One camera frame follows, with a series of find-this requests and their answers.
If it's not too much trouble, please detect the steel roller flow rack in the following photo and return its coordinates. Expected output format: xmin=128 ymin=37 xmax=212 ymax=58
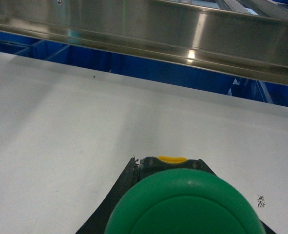
xmin=0 ymin=0 xmax=288 ymax=85

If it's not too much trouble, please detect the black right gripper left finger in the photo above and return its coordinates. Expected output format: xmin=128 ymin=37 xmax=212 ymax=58
xmin=77 ymin=158 xmax=139 ymax=234

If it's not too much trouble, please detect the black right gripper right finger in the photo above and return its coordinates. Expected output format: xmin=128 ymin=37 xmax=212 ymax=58
xmin=199 ymin=159 xmax=274 ymax=234

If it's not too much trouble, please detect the green mushroom push button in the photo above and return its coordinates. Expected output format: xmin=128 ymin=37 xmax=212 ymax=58
xmin=104 ymin=155 xmax=266 ymax=234

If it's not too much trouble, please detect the small QR code sticker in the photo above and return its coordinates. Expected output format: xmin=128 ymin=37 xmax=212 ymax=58
xmin=257 ymin=195 xmax=266 ymax=208

